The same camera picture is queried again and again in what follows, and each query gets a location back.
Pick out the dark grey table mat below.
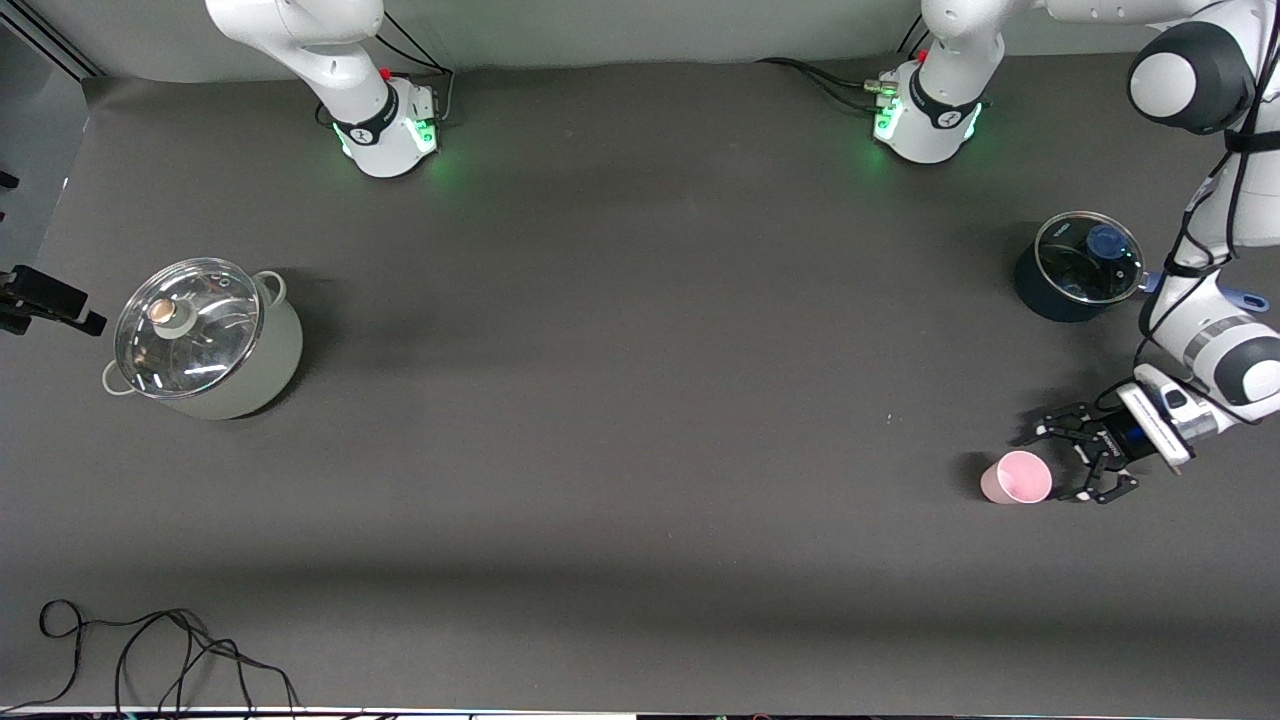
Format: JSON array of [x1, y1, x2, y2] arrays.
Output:
[[0, 35, 1280, 716]]

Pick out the glass lid with blue knob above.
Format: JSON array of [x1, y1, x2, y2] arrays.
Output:
[[1035, 211, 1144, 304]]

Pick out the pink plastic cup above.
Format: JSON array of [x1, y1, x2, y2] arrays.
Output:
[[980, 450, 1053, 506]]

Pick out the black left arm base cables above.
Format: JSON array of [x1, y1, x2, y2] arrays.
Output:
[[755, 57, 893, 111]]

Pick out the black right arm base cables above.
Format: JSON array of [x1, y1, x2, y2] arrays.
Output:
[[318, 10, 457, 127]]

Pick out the mint green cooking pot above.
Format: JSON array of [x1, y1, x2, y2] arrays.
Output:
[[102, 268, 304, 421]]

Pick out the dark aluminium frame rail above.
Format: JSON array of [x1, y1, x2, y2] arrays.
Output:
[[0, 0, 103, 81]]

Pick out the black arm base cables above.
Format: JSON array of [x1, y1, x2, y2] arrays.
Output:
[[755, 57, 893, 111], [318, 10, 457, 127]]

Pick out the glass lid with copper knob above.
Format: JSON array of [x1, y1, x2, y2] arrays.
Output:
[[115, 258, 263, 399]]

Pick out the dark blue saucepan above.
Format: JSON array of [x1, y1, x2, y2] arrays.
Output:
[[1014, 225, 1269, 323]]

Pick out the black loose cable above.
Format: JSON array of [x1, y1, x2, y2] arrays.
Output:
[[0, 598, 301, 716]]

